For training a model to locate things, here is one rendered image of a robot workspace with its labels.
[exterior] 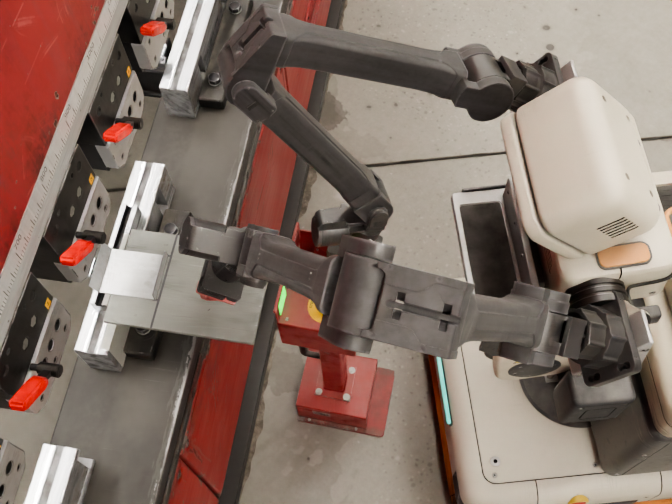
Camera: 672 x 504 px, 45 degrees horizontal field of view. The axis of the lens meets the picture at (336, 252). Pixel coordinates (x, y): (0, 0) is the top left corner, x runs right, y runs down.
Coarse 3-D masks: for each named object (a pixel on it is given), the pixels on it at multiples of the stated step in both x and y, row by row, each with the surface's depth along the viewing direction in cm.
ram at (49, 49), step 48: (0, 0) 88; (48, 0) 99; (96, 0) 112; (0, 48) 90; (48, 48) 101; (0, 96) 91; (48, 96) 102; (0, 144) 92; (48, 144) 104; (0, 192) 94; (48, 192) 106; (0, 240) 95; (0, 336) 98
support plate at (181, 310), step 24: (144, 240) 143; (168, 240) 143; (192, 264) 141; (168, 288) 139; (192, 288) 139; (264, 288) 139; (120, 312) 137; (144, 312) 137; (168, 312) 137; (192, 312) 137; (216, 312) 137; (240, 312) 137; (216, 336) 135; (240, 336) 135
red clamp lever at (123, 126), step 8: (120, 120) 123; (128, 120) 123; (136, 120) 123; (112, 128) 117; (120, 128) 118; (128, 128) 120; (136, 128) 123; (104, 136) 116; (112, 136) 116; (120, 136) 117
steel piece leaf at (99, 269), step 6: (102, 246) 140; (108, 246) 142; (102, 252) 140; (108, 252) 142; (102, 258) 140; (108, 258) 142; (96, 264) 139; (102, 264) 140; (96, 270) 139; (102, 270) 140; (96, 276) 139; (102, 276) 140; (90, 282) 137; (96, 282) 139; (96, 288) 138
